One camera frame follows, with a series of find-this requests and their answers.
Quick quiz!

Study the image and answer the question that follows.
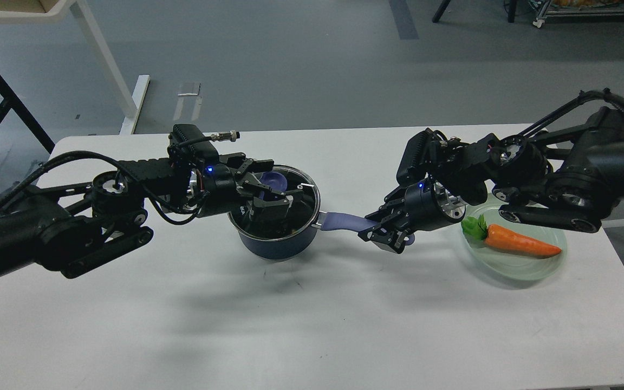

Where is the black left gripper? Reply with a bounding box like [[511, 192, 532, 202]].
[[184, 153, 294, 225]]

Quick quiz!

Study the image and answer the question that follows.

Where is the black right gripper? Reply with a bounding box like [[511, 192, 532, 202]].
[[357, 181, 465, 254]]

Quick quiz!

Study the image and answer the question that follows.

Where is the blue saucepan with handle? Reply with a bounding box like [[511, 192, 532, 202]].
[[227, 165, 415, 262]]

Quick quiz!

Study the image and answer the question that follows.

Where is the glass pot lid blue knob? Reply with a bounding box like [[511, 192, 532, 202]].
[[228, 165, 321, 241]]

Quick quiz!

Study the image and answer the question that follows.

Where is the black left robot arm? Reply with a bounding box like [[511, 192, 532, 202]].
[[0, 151, 301, 279]]

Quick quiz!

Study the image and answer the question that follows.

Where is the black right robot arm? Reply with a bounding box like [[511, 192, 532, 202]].
[[359, 89, 624, 254]]

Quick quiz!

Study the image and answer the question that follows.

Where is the orange toy carrot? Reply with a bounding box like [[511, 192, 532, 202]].
[[460, 215, 562, 258]]

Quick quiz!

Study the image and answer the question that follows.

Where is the light green plate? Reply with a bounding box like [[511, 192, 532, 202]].
[[460, 196, 567, 282]]

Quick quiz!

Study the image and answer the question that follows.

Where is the metal cart with casters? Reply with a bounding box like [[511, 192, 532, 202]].
[[529, 1, 624, 29]]

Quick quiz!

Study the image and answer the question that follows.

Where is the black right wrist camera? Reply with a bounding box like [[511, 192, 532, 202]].
[[396, 128, 443, 187]]

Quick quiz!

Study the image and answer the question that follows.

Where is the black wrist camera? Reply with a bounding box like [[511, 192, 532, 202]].
[[396, 128, 443, 187], [167, 123, 240, 168]]

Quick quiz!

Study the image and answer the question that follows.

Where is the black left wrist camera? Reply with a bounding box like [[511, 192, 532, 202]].
[[167, 123, 240, 168]]

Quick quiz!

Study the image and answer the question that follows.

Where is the white table frame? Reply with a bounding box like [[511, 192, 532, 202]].
[[0, 1, 151, 135]]

